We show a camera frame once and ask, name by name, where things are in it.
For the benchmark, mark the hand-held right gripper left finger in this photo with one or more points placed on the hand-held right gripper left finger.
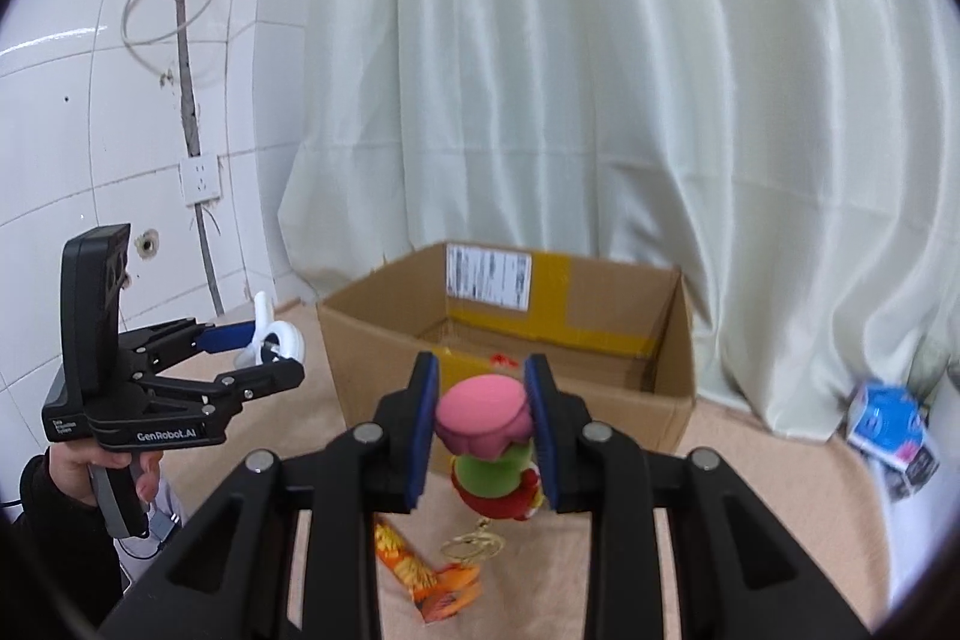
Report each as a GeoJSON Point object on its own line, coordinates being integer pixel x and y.
{"type": "Point", "coordinates": [421, 445]}

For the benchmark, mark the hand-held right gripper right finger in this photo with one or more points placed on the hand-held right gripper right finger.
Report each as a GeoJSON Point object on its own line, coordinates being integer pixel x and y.
{"type": "Point", "coordinates": [541, 445]}

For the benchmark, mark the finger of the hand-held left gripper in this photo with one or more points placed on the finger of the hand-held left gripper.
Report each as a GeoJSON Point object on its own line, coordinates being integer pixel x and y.
{"type": "Point", "coordinates": [255, 381]}
{"type": "Point", "coordinates": [225, 336]}

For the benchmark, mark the white plastic gadget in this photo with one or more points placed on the white plastic gadget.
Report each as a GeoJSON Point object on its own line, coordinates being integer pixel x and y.
{"type": "Point", "coordinates": [262, 314]}

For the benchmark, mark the red yellow snack packet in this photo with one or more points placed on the red yellow snack packet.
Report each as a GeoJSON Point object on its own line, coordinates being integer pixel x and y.
{"type": "Point", "coordinates": [480, 411]}

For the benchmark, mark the cardboard box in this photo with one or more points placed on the cardboard box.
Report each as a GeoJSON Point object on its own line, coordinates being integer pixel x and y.
{"type": "Point", "coordinates": [360, 340]}

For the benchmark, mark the person's left forearm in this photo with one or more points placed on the person's left forearm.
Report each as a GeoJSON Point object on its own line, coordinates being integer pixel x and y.
{"type": "Point", "coordinates": [52, 535]}

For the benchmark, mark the person's left hand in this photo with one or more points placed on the person's left hand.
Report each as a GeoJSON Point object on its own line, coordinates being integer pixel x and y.
{"type": "Point", "coordinates": [71, 471]}

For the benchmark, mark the beige tablecloth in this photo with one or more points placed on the beige tablecloth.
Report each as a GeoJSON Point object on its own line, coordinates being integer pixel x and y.
{"type": "Point", "coordinates": [750, 497]}

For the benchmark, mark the blue tissue package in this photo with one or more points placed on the blue tissue package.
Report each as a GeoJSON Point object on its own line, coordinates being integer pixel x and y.
{"type": "Point", "coordinates": [889, 419]}

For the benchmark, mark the pale green curtain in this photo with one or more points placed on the pale green curtain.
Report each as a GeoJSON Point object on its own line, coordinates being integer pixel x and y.
{"type": "Point", "coordinates": [600, 85]}

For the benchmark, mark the round wall pipe opening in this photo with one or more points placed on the round wall pipe opening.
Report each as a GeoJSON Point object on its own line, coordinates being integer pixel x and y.
{"type": "Point", "coordinates": [147, 244]}

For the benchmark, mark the white wall socket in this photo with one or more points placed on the white wall socket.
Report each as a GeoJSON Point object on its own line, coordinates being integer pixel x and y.
{"type": "Point", "coordinates": [201, 179]}

